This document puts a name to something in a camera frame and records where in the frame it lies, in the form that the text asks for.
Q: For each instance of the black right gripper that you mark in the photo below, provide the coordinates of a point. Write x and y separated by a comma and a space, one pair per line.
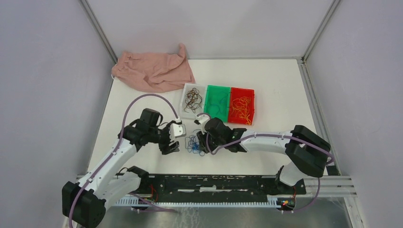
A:
202, 139

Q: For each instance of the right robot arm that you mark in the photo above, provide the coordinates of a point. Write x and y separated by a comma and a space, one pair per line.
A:
309, 154

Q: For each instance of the red plastic bin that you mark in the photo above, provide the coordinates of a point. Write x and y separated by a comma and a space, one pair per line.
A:
241, 106

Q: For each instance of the pink cloth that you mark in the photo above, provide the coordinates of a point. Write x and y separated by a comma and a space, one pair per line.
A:
154, 72

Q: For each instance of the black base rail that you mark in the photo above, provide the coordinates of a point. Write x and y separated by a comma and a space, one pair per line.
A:
186, 188

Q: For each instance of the green plastic bin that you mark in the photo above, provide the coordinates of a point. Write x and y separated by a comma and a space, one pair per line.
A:
217, 102

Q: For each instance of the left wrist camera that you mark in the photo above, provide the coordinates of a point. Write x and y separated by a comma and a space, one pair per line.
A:
177, 130

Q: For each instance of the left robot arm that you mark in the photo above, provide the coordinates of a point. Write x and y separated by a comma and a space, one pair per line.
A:
87, 200

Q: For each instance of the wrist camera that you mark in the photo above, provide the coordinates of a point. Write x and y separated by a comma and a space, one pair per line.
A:
202, 118
177, 130

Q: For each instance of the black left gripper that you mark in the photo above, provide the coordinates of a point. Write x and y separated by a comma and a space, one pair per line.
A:
166, 149

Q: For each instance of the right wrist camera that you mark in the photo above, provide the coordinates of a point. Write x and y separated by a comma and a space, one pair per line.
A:
202, 118

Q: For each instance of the clear plastic bin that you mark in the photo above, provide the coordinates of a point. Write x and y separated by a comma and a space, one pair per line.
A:
192, 100

